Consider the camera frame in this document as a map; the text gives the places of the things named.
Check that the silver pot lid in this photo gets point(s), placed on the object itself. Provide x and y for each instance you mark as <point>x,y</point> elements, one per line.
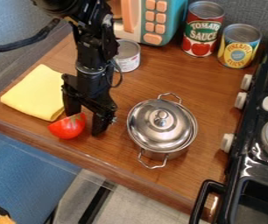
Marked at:
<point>161,125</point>

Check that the toy microwave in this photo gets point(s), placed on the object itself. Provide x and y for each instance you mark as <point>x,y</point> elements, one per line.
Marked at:
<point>159,20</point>

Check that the red toy tomato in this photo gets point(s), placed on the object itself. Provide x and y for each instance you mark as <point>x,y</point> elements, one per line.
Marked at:
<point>65,128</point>

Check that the toy stove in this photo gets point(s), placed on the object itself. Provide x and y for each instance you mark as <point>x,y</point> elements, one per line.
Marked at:
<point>257,163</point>

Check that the red tomato sauce can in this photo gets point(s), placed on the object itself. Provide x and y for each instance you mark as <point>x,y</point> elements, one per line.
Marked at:
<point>202,32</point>

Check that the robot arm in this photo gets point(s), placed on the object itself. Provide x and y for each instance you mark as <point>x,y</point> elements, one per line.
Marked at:
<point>91,35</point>

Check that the yellow cloth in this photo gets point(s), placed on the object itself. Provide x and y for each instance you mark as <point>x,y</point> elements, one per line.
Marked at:
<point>35,93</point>

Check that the yellow pineapple can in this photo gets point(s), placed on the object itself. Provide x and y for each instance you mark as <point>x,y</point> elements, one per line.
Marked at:
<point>237,48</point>

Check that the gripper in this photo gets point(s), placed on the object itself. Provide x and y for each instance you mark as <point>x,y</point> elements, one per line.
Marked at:
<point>90,84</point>

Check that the silver pot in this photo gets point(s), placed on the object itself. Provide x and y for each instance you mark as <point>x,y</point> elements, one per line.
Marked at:
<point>167,153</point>

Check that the white silver can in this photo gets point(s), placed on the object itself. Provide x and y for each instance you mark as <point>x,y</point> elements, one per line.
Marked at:
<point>129,57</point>

